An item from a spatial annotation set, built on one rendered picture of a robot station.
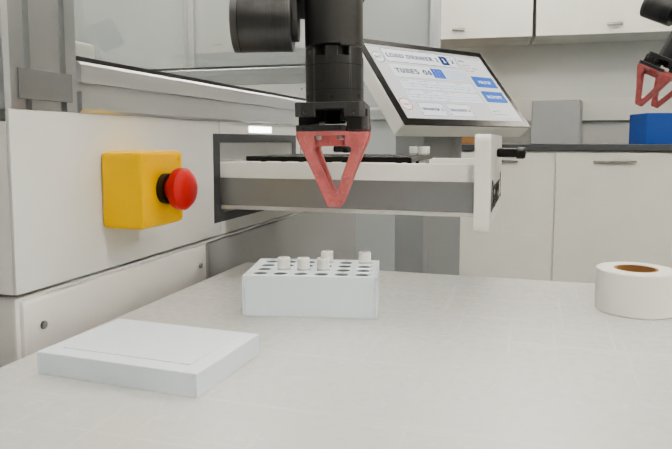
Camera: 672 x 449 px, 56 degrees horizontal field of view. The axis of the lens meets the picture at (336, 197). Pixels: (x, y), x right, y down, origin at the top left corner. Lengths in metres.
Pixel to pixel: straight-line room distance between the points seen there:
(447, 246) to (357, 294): 1.32
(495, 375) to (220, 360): 0.19
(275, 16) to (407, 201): 0.27
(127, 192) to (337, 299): 0.21
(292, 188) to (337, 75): 0.22
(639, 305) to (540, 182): 3.11
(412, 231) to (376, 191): 1.09
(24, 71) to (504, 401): 0.42
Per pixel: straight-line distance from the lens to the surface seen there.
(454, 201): 0.74
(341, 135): 0.59
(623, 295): 0.64
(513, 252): 3.77
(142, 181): 0.60
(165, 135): 0.71
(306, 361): 0.48
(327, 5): 0.61
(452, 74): 1.90
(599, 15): 4.17
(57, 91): 0.58
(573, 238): 3.78
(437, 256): 1.86
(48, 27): 0.58
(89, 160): 0.61
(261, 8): 0.62
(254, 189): 0.80
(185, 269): 0.76
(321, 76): 0.61
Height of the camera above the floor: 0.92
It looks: 5 degrees down
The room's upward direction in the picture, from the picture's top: straight up
